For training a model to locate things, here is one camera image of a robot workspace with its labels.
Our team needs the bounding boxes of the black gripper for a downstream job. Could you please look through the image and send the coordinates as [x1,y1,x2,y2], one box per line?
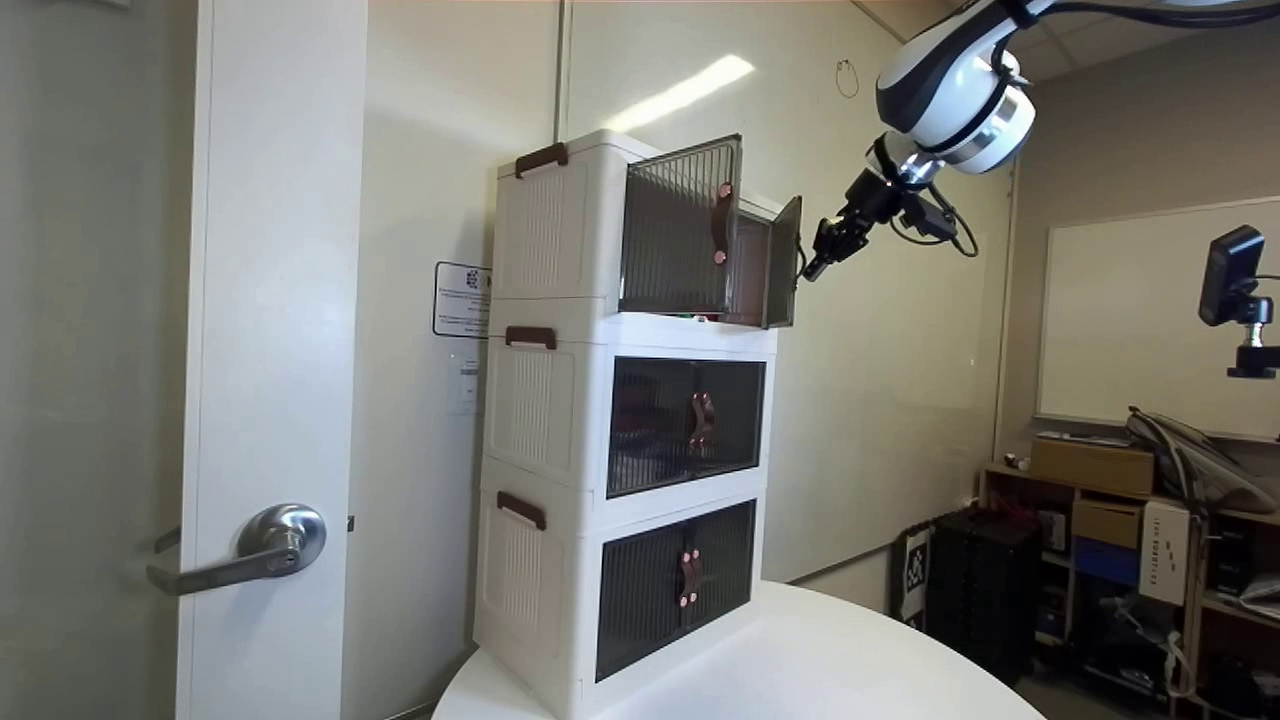
[799,165,912,286]

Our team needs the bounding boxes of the dark translucent cabinet door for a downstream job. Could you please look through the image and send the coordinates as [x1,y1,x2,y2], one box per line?
[594,516,690,685]
[622,132,747,326]
[763,191,809,333]
[609,355,701,500]
[692,355,772,485]
[682,500,759,632]

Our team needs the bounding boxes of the white three-tier storage cabinet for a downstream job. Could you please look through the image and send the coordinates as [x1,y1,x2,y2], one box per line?
[470,129,794,720]

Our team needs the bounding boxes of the black and white marker board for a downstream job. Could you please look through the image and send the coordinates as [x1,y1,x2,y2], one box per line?
[897,521,940,626]

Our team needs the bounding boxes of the large brown cardboard box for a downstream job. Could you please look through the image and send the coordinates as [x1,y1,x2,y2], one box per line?
[1029,438,1161,506]

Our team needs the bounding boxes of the black low cabinet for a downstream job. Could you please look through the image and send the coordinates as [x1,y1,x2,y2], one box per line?
[925,510,1044,690]

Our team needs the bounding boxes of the small brown cardboard box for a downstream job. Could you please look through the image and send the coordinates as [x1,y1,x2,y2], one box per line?
[1072,497,1149,551]

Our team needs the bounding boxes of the blue box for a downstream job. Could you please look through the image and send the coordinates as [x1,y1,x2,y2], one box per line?
[1072,535,1145,594]

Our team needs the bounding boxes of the white cardboard box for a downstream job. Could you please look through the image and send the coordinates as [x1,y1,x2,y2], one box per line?
[1135,497,1197,612]

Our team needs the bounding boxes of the wooden storage shelf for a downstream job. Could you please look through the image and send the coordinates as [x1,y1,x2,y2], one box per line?
[981,460,1280,720]

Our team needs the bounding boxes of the white room door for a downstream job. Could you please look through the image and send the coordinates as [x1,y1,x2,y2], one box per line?
[178,0,373,720]

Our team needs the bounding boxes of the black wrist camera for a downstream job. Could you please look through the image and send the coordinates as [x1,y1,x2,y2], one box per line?
[903,195,965,248]

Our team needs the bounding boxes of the brown cabinet side handle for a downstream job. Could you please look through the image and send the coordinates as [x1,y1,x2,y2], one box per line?
[494,488,552,535]
[500,326,559,355]
[511,142,571,186]

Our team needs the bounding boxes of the framed wall sign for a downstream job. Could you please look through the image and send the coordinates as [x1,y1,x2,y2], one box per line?
[427,258,496,345]

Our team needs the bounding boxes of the black camera on mount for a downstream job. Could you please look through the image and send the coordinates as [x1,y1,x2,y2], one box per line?
[1197,219,1280,385]

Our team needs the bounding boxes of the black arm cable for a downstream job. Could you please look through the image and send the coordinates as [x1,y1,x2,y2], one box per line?
[1038,0,1280,37]

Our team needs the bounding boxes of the silver door lever handle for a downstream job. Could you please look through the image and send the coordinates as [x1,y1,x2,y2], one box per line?
[145,500,333,601]

